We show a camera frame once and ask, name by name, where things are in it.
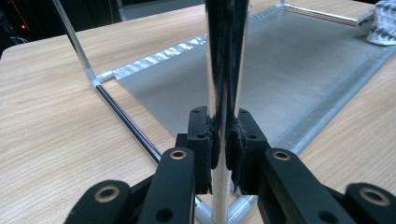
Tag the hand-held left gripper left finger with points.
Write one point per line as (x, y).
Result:
(199, 140)

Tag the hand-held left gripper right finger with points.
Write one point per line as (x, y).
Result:
(249, 149)

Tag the silver two-tier shelf rack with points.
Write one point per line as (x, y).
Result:
(280, 77)

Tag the white grey patterned cloth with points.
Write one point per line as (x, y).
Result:
(381, 28)

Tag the dark equipment with red light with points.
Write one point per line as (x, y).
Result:
(23, 26)

